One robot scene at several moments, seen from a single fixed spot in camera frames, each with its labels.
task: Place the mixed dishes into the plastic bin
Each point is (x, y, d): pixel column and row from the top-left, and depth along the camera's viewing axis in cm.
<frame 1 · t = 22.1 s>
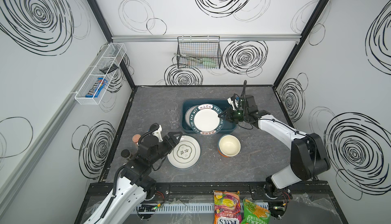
left hand: (182, 137, 73), fingers open
right hand: (217, 116, 84), fingers closed
teal plastic bin: (229, 127, 93), point 6 cm above the table
teal rim hao wei plate: (204, 119, 86), point 14 cm above the table
cream bowl teal outside: (229, 145, 86), point 6 cm above the table
orange bowl: (225, 156, 79), point 8 cm above the table
dark cap bottle: (126, 154, 79), point 9 cm above the table

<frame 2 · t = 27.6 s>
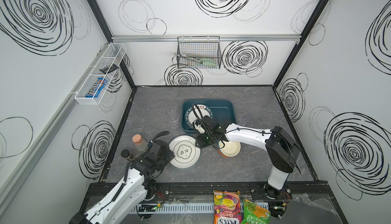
left hand: (173, 155, 83), fingers open
right hand: (195, 145, 84), fingers open
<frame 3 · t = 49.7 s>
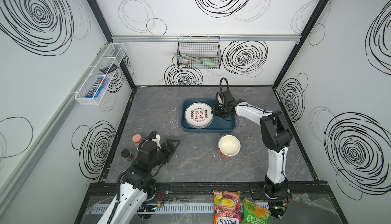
left hand: (180, 145, 76), fingers open
right hand: (210, 112, 98), fingers open
white plate red characters: (198, 115, 101), point 3 cm above the table
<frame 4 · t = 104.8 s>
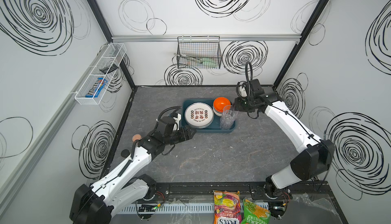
left hand: (193, 132, 76), fingers open
right hand: (234, 105, 81), fingers open
orange bowl: (219, 103, 101), point 9 cm above the table
clear glass: (229, 111, 91), point 14 cm above the table
